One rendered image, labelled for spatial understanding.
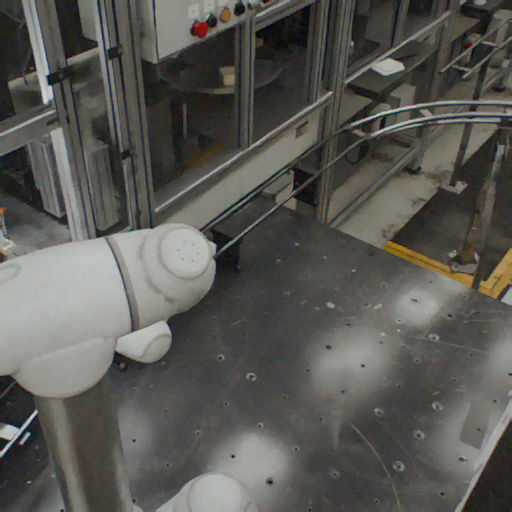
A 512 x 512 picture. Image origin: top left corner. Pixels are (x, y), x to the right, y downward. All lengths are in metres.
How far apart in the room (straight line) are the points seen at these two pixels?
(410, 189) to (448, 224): 0.36
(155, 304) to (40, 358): 0.15
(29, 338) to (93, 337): 0.07
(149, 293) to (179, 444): 0.86
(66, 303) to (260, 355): 1.07
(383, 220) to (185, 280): 2.74
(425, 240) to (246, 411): 1.91
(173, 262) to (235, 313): 1.13
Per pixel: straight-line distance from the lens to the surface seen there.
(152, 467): 1.62
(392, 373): 1.83
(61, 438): 0.98
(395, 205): 3.63
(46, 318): 0.81
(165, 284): 0.81
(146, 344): 1.37
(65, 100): 1.58
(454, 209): 3.66
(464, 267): 3.28
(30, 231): 1.92
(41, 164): 1.86
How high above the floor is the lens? 2.04
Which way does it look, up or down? 40 degrees down
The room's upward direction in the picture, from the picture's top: 2 degrees clockwise
